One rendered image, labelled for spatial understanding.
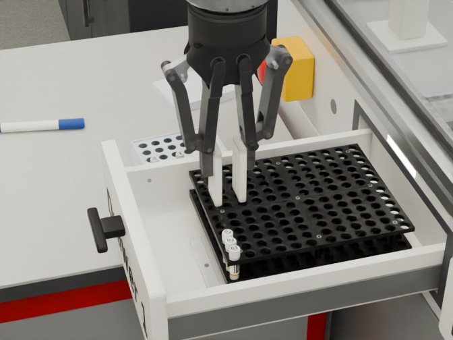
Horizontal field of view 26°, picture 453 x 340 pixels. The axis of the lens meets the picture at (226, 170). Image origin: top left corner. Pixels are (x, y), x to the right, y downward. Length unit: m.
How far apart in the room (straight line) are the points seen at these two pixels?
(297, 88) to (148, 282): 0.53
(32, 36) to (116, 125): 1.93
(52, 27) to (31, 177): 2.08
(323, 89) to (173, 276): 0.41
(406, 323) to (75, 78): 0.73
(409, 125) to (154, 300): 0.36
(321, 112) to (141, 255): 0.48
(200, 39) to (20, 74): 0.82
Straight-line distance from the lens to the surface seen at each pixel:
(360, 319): 1.43
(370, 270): 1.10
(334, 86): 1.37
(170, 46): 1.76
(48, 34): 3.46
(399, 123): 1.17
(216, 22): 0.91
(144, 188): 1.24
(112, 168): 1.17
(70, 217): 1.37
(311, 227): 1.12
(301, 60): 1.42
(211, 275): 1.14
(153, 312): 1.02
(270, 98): 0.99
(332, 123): 1.40
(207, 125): 0.99
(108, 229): 1.11
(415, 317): 1.24
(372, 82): 1.23
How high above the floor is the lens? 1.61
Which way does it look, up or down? 36 degrees down
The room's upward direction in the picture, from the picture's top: straight up
